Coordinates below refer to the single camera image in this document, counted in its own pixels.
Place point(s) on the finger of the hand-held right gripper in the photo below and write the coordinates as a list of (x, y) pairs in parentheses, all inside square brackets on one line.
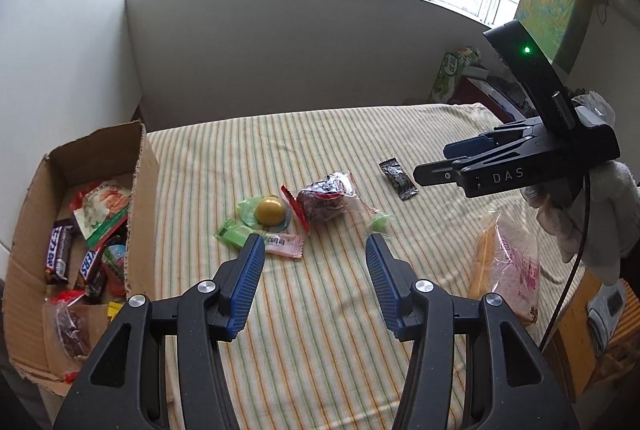
[(470, 146), (437, 173)]

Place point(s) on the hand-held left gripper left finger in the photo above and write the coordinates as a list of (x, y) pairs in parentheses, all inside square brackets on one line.
[(247, 280)]

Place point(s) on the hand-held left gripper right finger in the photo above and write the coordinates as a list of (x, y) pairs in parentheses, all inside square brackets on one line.
[(382, 280)]

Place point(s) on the small black candy packet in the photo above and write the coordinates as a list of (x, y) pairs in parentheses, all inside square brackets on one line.
[(398, 179)]

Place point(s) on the green candy packet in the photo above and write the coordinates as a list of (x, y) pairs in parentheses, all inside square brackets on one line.
[(232, 235)]

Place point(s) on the pink candy packet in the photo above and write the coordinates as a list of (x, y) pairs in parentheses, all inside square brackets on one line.
[(282, 245)]

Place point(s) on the green jelly cup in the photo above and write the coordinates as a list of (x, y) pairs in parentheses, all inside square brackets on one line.
[(380, 222)]

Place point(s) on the yellow ball jelly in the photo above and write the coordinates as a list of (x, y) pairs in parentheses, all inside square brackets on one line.
[(270, 210)]

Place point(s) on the clear red-edged dates packet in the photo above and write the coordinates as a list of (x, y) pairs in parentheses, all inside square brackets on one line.
[(70, 325), (322, 202)]

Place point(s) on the sliced bread bag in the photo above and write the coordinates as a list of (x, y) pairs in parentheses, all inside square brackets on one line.
[(510, 260)]

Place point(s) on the blue egg candy packet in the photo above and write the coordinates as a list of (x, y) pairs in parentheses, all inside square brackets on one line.
[(116, 260)]

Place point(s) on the yellow candy packet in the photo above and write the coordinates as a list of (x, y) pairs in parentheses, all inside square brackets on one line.
[(116, 310)]

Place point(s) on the brown chocolate bar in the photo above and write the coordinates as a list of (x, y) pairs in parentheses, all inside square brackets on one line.
[(59, 255), (90, 267)]

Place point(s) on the brown cardboard box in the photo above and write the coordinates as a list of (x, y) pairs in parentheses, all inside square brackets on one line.
[(25, 235)]

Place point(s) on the person's right hand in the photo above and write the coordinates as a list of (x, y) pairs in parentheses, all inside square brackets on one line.
[(607, 215)]

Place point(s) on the dark red wooden crate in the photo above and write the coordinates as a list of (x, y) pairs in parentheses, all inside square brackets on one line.
[(467, 91)]

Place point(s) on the green carton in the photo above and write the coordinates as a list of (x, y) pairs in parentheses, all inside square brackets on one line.
[(447, 75)]

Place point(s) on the striped yellow tablecloth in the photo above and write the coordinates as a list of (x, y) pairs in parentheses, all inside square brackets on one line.
[(300, 150)]

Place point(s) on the grey slipper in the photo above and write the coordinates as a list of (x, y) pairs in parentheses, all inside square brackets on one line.
[(607, 315)]

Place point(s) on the white cabinet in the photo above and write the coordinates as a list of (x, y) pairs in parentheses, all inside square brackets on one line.
[(65, 60)]

